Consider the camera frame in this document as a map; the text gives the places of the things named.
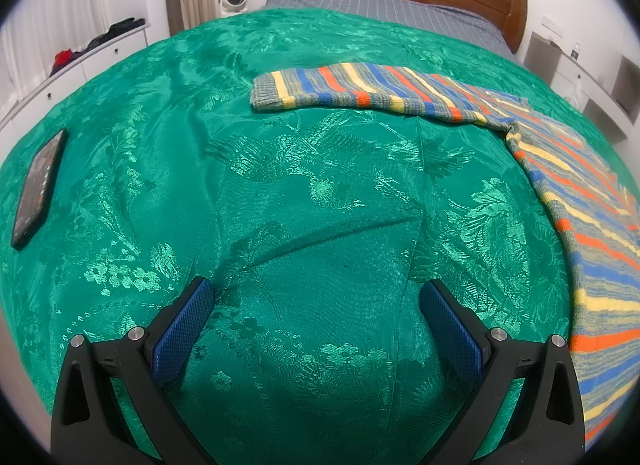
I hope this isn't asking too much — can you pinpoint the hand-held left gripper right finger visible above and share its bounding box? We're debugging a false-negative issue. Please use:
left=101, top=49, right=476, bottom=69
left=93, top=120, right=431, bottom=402
left=419, top=279, right=587, bottom=465

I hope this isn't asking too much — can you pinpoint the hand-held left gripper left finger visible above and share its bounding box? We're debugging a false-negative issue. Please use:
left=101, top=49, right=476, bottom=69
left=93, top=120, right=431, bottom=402
left=50, top=276, right=217, bottom=465

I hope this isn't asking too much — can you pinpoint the striped knit sweater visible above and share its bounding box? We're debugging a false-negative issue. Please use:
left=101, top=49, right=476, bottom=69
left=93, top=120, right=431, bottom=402
left=250, top=63, right=640, bottom=443

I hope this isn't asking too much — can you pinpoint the dark clothes pile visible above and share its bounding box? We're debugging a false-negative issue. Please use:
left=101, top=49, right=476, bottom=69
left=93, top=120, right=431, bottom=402
left=84, top=18, right=146, bottom=52

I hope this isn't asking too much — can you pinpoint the green floral blanket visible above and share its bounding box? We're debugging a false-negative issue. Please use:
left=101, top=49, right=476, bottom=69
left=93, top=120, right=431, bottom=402
left=0, top=7, right=632, bottom=465

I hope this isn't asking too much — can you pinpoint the black smartphone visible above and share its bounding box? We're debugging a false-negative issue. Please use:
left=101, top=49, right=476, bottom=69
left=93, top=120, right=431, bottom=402
left=11, top=128, right=69, bottom=251

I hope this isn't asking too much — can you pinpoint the white drawer cabinet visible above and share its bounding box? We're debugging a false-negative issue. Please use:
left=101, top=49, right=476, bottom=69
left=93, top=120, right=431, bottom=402
left=0, top=19, right=152, bottom=146

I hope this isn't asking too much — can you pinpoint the white shelf unit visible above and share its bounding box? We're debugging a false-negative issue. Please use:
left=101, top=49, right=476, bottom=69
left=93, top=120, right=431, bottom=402
left=523, top=31, right=640, bottom=142

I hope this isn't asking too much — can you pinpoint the red cloth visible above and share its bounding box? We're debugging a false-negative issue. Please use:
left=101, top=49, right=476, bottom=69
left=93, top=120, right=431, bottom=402
left=49, top=49, right=83, bottom=78

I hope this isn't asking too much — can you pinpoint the grey checked bed sheet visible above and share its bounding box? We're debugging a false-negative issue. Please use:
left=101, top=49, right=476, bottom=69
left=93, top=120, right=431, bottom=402
left=259, top=0, right=521, bottom=66

